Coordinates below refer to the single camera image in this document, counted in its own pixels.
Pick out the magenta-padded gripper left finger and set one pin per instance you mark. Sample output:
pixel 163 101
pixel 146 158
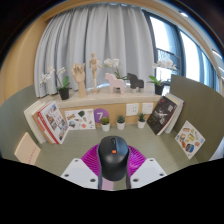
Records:
pixel 78 170

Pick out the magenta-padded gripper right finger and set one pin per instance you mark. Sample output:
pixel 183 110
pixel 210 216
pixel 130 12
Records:
pixel 148 170

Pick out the black computer mouse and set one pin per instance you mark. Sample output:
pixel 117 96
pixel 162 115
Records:
pixel 113 158

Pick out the small succulent in white pot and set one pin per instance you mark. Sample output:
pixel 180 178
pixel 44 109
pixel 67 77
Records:
pixel 105 127
pixel 121 125
pixel 141 124

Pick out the white illustrated sticker card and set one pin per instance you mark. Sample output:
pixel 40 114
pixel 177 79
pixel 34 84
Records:
pixel 80 119

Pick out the white food illustration card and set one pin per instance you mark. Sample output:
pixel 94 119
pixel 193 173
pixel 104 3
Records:
pixel 190 139

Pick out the red-edged picture magazine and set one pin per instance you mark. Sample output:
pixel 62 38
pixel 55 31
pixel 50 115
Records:
pixel 55 121

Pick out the beige card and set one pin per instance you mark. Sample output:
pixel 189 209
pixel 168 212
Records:
pixel 27 149

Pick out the brown book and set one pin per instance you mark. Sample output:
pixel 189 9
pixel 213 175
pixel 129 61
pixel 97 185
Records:
pixel 41 128

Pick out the black book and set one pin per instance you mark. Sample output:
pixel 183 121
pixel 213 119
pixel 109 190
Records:
pixel 161 115

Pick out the white book stack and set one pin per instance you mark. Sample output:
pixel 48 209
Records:
pixel 178 110

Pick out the wooden desk shelf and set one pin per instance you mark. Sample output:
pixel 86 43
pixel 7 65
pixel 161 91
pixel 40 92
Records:
pixel 110 99

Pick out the white orchid in black pot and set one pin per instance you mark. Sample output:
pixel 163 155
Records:
pixel 64 93
pixel 111 62
pixel 159 89

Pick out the green desk partition panel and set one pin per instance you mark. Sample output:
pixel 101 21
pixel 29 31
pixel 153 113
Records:
pixel 203 103
pixel 13 113

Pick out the dark grey horse figurine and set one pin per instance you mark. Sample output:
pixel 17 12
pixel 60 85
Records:
pixel 136 81

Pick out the pink horse figurine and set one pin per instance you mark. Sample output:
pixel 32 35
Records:
pixel 115 83

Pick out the wooden hand model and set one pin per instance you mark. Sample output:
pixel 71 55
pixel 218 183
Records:
pixel 79 76

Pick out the wooden mannequin figure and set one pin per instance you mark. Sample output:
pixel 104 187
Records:
pixel 95 66

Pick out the dark-framed window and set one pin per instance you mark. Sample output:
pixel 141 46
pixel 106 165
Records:
pixel 170 36

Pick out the grey curtain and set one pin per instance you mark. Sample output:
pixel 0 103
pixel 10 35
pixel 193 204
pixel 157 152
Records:
pixel 93 33

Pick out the white wall socket plate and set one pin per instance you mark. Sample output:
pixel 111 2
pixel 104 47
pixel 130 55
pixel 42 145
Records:
pixel 147 108
pixel 132 109

